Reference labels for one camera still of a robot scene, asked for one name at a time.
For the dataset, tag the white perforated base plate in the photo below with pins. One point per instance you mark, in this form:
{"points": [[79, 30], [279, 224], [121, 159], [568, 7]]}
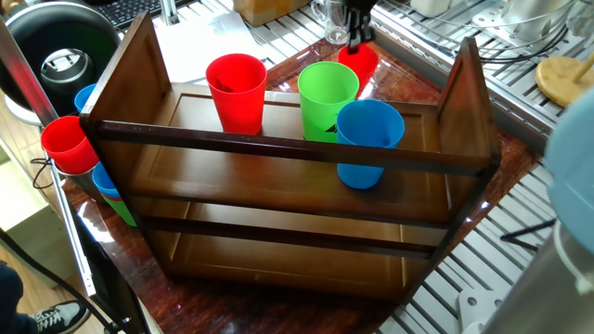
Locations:
{"points": [[482, 306]]}

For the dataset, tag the shiny metal post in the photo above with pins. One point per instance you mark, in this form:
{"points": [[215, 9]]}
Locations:
{"points": [[169, 11]]}

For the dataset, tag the round wooden stand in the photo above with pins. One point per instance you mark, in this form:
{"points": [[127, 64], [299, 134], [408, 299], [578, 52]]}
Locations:
{"points": [[561, 83]]}

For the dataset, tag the black keyboard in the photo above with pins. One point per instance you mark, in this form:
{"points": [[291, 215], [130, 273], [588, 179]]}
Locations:
{"points": [[130, 11]]}

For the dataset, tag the blue red green cup stack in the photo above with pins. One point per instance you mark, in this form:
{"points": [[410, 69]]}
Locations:
{"points": [[109, 188]]}

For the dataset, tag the red cup with black logo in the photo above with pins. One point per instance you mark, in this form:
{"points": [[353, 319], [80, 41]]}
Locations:
{"points": [[236, 93]]}

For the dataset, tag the grey white sneaker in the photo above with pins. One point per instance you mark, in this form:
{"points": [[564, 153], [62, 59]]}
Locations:
{"points": [[60, 317]]}

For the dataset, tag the clear glass mug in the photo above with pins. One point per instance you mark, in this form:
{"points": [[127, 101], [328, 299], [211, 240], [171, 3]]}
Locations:
{"points": [[331, 23]]}

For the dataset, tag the white paper sheet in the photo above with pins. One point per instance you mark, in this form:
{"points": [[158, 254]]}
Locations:
{"points": [[204, 46]]}

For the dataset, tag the white container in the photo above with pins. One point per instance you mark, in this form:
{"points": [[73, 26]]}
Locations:
{"points": [[429, 5]]}

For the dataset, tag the glossy red-brown wooden board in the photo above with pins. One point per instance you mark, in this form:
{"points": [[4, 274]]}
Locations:
{"points": [[209, 311]]}

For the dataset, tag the plain red plastic cup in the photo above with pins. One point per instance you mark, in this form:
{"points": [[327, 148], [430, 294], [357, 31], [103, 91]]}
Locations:
{"points": [[359, 69]]}

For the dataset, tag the black round fan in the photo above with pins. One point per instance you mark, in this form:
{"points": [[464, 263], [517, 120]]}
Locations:
{"points": [[55, 46]]}

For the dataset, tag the beige storage cabinet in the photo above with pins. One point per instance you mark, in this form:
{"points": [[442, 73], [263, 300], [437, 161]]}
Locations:
{"points": [[28, 222]]}

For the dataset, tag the blue plastic cup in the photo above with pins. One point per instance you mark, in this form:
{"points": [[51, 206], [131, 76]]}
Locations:
{"points": [[366, 130]]}

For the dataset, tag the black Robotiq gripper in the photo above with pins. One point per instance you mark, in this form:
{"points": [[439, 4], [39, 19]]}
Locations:
{"points": [[359, 3]]}

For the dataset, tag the grey metal cup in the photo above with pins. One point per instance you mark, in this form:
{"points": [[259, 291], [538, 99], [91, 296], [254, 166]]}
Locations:
{"points": [[86, 183]]}

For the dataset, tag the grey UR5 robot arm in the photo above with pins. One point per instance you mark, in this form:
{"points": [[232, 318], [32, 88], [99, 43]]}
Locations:
{"points": [[571, 176]]}

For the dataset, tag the brown wooden two-tier shelf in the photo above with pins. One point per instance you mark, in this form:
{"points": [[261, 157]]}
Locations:
{"points": [[287, 185]]}

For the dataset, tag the grey aluminium table rail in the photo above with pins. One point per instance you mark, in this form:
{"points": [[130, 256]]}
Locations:
{"points": [[464, 79]]}

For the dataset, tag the dark blue trouser leg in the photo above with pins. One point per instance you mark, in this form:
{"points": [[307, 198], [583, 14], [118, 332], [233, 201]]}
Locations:
{"points": [[11, 297]]}

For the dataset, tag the green cup with black logo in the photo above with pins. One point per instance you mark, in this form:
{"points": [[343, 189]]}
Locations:
{"points": [[327, 93]]}

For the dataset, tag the tan cardboard box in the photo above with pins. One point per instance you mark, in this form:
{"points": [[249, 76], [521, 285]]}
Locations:
{"points": [[269, 11]]}

